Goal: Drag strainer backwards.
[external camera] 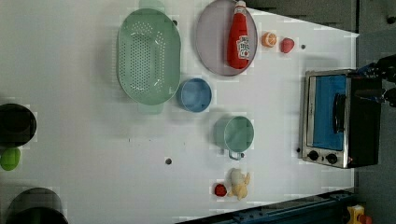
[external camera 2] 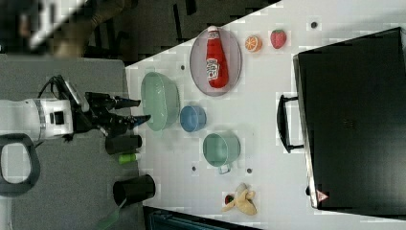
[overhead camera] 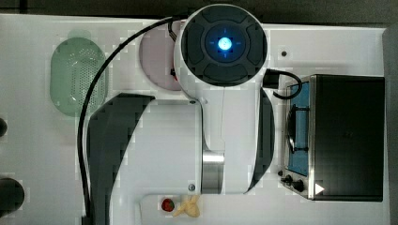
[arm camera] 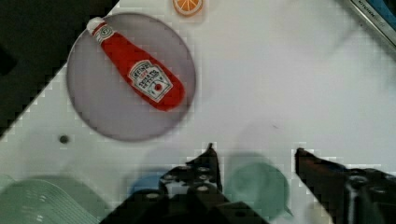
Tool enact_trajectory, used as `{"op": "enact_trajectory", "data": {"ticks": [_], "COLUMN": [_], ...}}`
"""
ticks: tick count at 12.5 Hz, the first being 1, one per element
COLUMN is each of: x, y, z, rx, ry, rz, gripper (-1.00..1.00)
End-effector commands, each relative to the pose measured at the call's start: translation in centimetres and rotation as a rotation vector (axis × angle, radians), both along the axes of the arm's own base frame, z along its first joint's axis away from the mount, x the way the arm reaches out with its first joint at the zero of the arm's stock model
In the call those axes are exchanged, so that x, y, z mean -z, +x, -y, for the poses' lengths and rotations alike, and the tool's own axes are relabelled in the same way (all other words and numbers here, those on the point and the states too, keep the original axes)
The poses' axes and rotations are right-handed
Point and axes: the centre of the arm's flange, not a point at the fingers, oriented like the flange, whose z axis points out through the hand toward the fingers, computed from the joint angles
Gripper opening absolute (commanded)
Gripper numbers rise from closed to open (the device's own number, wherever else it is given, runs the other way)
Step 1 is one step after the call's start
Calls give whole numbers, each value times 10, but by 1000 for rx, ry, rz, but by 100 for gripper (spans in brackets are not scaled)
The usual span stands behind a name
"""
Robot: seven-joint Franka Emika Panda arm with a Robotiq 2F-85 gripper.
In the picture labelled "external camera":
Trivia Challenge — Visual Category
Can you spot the peeled banana toy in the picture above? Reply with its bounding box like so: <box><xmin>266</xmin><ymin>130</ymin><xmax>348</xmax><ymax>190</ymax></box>
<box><xmin>228</xmin><ymin>168</ymin><xmax>250</xmax><ymax>201</ymax></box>

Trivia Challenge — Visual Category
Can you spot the yellow toy object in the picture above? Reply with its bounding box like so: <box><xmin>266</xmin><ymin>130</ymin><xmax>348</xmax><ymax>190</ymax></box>
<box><xmin>347</xmin><ymin>204</ymin><xmax>373</xmax><ymax>224</ymax></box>

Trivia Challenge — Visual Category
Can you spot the black cup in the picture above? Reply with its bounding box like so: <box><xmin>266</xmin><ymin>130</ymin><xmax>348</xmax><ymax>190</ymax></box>
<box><xmin>0</xmin><ymin>104</ymin><xmax>36</xmax><ymax>147</ymax></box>

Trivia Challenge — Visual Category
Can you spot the red strawberry toy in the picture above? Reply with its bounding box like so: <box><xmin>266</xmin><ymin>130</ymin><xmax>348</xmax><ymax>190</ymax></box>
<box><xmin>280</xmin><ymin>37</ymin><xmax>295</xmax><ymax>53</ymax></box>

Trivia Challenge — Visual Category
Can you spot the small red fruit toy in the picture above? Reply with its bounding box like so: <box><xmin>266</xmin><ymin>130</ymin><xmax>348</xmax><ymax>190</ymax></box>
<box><xmin>214</xmin><ymin>184</ymin><xmax>227</xmax><ymax>197</ymax></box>

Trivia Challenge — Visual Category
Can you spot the dark glass container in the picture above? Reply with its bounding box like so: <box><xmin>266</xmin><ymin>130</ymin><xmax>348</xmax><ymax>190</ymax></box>
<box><xmin>6</xmin><ymin>188</ymin><xmax>69</xmax><ymax>224</ymax></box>

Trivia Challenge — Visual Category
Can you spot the green plastic strainer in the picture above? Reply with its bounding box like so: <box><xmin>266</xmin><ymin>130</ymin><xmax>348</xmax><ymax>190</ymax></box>
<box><xmin>117</xmin><ymin>0</ymin><xmax>181</xmax><ymax>115</ymax></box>

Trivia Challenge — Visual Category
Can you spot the green metal mug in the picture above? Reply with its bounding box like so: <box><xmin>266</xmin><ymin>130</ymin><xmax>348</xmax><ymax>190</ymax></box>
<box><xmin>214</xmin><ymin>116</ymin><xmax>255</xmax><ymax>161</ymax></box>

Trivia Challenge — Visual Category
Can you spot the red ketchup bottle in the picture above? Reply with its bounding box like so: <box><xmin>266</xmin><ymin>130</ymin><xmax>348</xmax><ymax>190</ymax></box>
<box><xmin>227</xmin><ymin>0</ymin><xmax>250</xmax><ymax>69</ymax></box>

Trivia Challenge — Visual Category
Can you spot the orange half toy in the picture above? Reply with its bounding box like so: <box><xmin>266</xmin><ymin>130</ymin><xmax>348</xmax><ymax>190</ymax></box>
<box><xmin>262</xmin><ymin>32</ymin><xmax>277</xmax><ymax>48</ymax></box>

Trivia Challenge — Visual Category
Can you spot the grey round plate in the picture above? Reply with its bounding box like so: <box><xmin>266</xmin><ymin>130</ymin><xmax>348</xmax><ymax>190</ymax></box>
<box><xmin>195</xmin><ymin>0</ymin><xmax>258</xmax><ymax>77</ymax></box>

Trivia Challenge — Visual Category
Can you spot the blue metal frame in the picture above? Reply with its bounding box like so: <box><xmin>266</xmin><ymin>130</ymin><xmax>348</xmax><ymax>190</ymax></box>
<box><xmin>178</xmin><ymin>190</ymin><xmax>357</xmax><ymax>224</ymax></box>

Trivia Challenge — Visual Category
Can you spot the toaster oven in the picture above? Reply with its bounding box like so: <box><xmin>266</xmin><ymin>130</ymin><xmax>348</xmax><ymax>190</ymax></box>
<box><xmin>300</xmin><ymin>69</ymin><xmax>382</xmax><ymax>169</ymax></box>

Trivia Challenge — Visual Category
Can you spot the blue bowl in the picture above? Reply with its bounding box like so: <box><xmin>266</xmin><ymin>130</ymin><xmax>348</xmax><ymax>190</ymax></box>
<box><xmin>177</xmin><ymin>77</ymin><xmax>212</xmax><ymax>113</ymax></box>

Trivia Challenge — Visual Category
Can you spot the green bottle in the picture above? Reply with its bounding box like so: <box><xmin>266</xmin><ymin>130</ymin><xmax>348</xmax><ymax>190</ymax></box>
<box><xmin>0</xmin><ymin>147</ymin><xmax>21</xmax><ymax>171</ymax></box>

